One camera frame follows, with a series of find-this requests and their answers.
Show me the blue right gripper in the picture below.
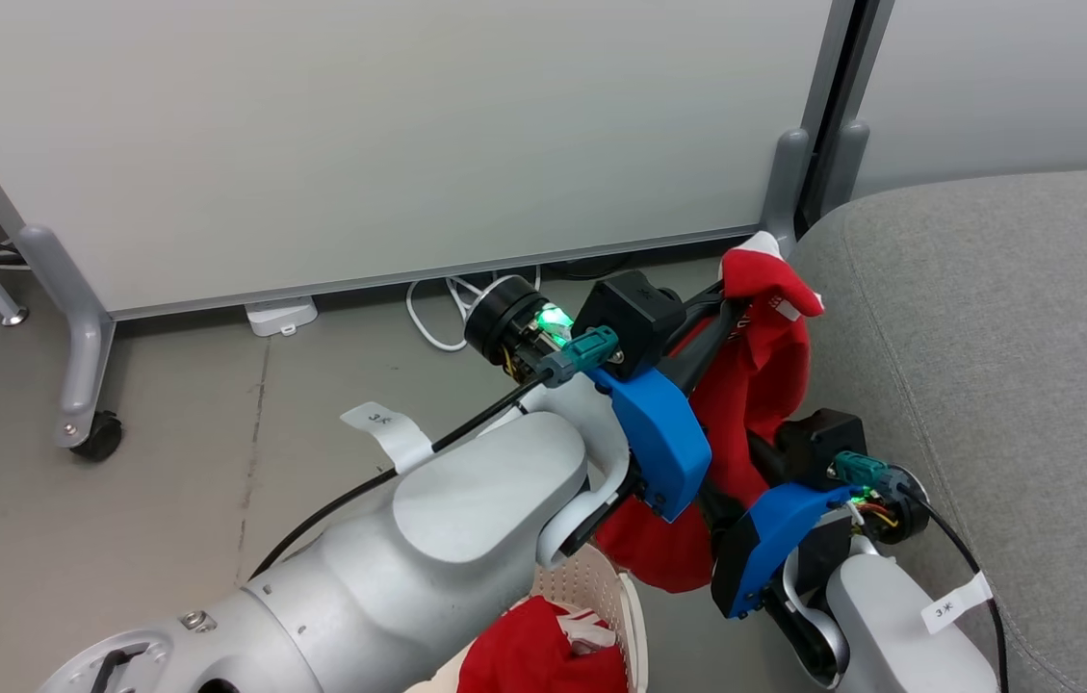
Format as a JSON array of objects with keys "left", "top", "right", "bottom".
[{"left": 697, "top": 481, "right": 858, "bottom": 618}]

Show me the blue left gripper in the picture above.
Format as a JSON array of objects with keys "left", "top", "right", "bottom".
[{"left": 589, "top": 282, "right": 749, "bottom": 525}]

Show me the red garment with white label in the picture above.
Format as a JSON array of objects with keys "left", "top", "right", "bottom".
[{"left": 591, "top": 231, "right": 826, "bottom": 594}]

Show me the red garment with white stripes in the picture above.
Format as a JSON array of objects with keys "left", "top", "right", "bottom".
[{"left": 456, "top": 595, "right": 632, "bottom": 693}]

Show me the cream perforated laundry basket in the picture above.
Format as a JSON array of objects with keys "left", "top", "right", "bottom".
[{"left": 405, "top": 544, "right": 650, "bottom": 693}]

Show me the grey fabric sofa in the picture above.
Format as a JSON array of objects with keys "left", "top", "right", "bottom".
[{"left": 787, "top": 164, "right": 1087, "bottom": 693}]

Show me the wide white partition panel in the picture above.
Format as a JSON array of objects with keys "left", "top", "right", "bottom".
[{"left": 0, "top": 0, "right": 860, "bottom": 321}]

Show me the white power strip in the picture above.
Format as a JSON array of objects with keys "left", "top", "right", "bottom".
[{"left": 244, "top": 295, "right": 320, "bottom": 339}]

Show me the black caster wheel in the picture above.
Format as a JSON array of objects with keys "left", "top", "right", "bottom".
[{"left": 70, "top": 411, "right": 124, "bottom": 462}]

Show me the grey partition foot with caster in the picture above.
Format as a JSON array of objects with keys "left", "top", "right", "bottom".
[{"left": 17, "top": 225, "right": 117, "bottom": 449}]

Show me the black cable under partition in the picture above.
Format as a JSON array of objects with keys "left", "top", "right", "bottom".
[{"left": 543, "top": 252, "right": 642, "bottom": 283}]

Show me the white right cable label tag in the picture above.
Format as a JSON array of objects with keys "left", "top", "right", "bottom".
[{"left": 920, "top": 573, "right": 995, "bottom": 636}]

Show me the white cable label tag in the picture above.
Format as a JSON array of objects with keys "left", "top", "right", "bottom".
[
  {"left": 920, "top": 573, "right": 995, "bottom": 636},
  {"left": 341, "top": 401, "right": 434, "bottom": 474}
]

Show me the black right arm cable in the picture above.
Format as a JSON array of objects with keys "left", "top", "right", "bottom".
[{"left": 897, "top": 481, "right": 1011, "bottom": 693}]

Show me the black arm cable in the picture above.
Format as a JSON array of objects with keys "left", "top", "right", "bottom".
[
  {"left": 249, "top": 377, "right": 554, "bottom": 580},
  {"left": 897, "top": 481, "right": 1011, "bottom": 693}
]

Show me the coiled white cable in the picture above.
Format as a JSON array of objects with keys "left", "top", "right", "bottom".
[{"left": 405, "top": 267, "right": 544, "bottom": 353}]

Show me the white left cable label tag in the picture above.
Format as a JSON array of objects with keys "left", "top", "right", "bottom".
[{"left": 341, "top": 401, "right": 434, "bottom": 474}]

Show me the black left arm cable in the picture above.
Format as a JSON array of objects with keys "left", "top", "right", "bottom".
[{"left": 249, "top": 377, "right": 554, "bottom": 580}]

